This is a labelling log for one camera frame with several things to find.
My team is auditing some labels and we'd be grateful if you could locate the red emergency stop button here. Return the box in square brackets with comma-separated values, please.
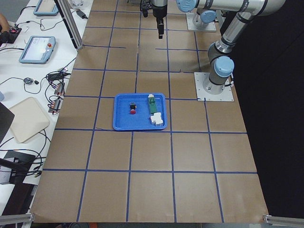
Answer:
[130, 102, 136, 114]

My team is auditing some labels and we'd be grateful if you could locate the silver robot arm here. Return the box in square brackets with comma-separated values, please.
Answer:
[150, 0, 216, 39]
[176, 0, 285, 95]

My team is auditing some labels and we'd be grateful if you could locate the round silver puck device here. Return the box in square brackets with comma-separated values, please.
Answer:
[23, 77, 34, 85]

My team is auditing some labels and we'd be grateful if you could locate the aluminium frame post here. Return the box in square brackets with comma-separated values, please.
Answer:
[54, 0, 83, 50]

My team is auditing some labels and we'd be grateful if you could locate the far blue teach pendant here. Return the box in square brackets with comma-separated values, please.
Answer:
[33, 0, 58, 16]

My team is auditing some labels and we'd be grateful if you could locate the near blue teach pendant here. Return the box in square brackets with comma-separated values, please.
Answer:
[19, 36, 56, 64]

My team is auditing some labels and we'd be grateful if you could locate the beige plastic tray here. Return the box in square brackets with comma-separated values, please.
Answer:
[9, 97, 50, 143]

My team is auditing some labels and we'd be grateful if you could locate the green terminal block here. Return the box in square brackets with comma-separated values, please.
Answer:
[148, 94, 158, 114]

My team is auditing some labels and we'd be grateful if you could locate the blue plastic tray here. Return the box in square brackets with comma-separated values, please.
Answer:
[113, 93, 168, 131]

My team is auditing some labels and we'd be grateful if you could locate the black power adapter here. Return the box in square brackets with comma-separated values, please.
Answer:
[76, 10, 88, 19]

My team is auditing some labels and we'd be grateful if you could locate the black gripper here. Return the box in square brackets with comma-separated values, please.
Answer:
[152, 0, 167, 39]

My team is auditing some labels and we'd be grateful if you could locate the white circuit breaker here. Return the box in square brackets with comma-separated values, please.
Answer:
[150, 112, 164, 126]

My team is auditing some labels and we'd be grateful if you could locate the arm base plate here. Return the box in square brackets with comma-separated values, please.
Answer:
[186, 13, 217, 32]
[194, 72, 234, 102]

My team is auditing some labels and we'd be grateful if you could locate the blue teach pendant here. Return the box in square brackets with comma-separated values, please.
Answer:
[19, 36, 56, 64]
[33, 0, 58, 16]

